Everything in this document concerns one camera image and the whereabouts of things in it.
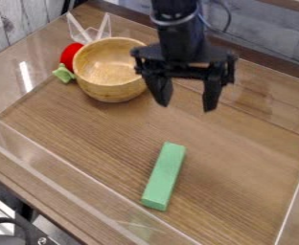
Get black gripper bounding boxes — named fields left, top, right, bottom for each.
left=131, top=43, right=238, bottom=112

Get green rectangular stick block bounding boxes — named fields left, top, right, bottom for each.
left=140, top=142, right=187, bottom=212

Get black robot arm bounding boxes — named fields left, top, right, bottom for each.
left=131, top=0, right=238, bottom=112

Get brown wooden bowl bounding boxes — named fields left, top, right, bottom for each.
left=74, top=37, right=147, bottom=102

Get red plush tomato toy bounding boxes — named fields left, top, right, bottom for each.
left=52, top=42, right=83, bottom=83

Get clear acrylic table barrier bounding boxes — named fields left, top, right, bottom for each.
left=0, top=103, right=299, bottom=245

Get clear acrylic corner bracket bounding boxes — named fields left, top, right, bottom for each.
left=67, top=12, right=111, bottom=45

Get black table clamp mount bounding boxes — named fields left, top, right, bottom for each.
left=15, top=203, right=59, bottom=245

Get black cable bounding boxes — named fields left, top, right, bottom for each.
left=0, top=217, right=29, bottom=245

